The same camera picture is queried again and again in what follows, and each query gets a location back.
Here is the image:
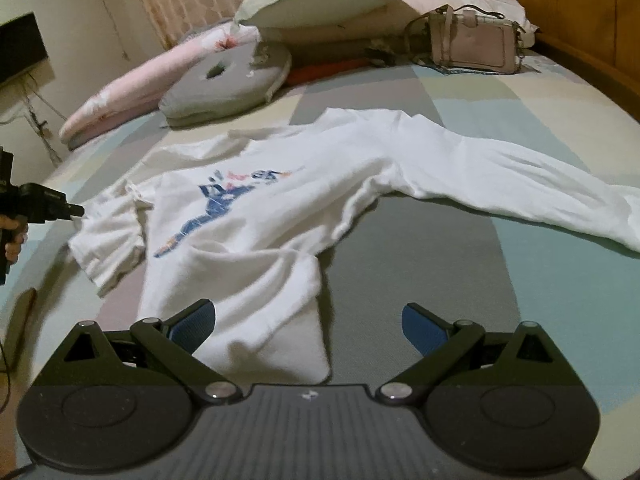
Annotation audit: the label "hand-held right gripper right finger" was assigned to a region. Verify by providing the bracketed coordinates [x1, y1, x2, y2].
[375, 303, 581, 405]

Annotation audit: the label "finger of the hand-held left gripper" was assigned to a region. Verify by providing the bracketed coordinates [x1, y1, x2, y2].
[40, 189, 85, 221]

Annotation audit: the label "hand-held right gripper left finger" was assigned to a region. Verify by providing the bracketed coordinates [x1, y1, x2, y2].
[62, 299, 246, 403]

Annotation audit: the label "white printed sweatshirt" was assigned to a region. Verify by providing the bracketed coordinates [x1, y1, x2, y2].
[67, 107, 640, 383]

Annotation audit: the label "person's left hand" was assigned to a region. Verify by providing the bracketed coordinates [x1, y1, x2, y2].
[0, 216, 28, 263]

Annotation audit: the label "red-cased smartphone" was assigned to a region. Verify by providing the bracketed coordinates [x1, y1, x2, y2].
[10, 287, 39, 361]

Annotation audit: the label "pink floral quilt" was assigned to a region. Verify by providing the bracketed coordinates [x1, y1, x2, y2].
[59, 22, 261, 151]

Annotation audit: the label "black television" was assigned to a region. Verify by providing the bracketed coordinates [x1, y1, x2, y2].
[0, 12, 48, 86]

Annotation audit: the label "grey pillow with hole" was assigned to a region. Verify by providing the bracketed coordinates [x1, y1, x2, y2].
[158, 42, 293, 128]

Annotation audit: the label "patterned pink curtain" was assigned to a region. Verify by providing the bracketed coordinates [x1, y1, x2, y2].
[127, 0, 416, 51]

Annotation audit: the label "orange flat object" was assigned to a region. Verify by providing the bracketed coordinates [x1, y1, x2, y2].
[287, 57, 373, 86]

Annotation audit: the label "dark furry charm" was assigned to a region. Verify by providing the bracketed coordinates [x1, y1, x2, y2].
[365, 44, 402, 67]

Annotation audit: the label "pink handbag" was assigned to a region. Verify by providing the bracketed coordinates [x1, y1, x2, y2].
[407, 4, 538, 76]

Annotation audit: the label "folded beige blanket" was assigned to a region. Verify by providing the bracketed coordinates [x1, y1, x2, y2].
[260, 2, 431, 63]

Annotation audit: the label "wooden bed headboard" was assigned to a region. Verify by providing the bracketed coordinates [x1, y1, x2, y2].
[462, 0, 640, 126]

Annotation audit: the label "dangling wall cables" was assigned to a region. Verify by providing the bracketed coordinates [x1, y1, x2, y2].
[20, 72, 67, 166]

